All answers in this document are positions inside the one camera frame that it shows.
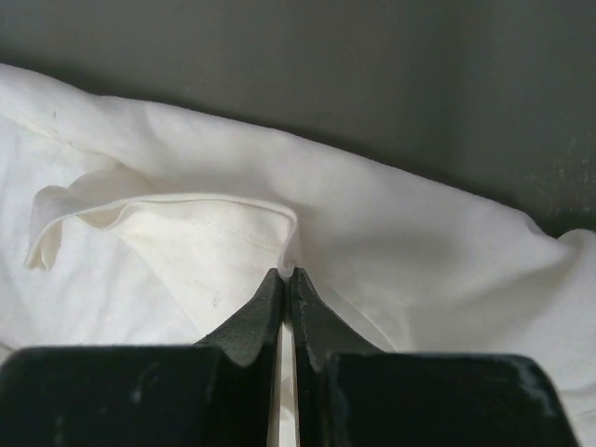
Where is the white t shirt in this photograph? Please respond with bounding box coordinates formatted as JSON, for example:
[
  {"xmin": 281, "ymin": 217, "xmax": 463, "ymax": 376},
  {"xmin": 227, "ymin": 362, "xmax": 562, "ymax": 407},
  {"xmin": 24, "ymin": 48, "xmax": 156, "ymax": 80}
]
[{"xmin": 1, "ymin": 65, "xmax": 595, "ymax": 446}]

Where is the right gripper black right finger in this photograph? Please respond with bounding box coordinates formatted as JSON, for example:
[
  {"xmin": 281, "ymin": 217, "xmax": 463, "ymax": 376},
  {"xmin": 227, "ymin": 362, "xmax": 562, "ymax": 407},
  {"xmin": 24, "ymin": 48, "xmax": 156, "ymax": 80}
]
[{"xmin": 288, "ymin": 268, "xmax": 578, "ymax": 446}]

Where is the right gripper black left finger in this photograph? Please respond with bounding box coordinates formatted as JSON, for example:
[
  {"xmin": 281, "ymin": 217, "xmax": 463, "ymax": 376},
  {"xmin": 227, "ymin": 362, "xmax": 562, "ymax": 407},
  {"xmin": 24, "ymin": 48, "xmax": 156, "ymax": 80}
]
[{"xmin": 1, "ymin": 270, "xmax": 284, "ymax": 446}]

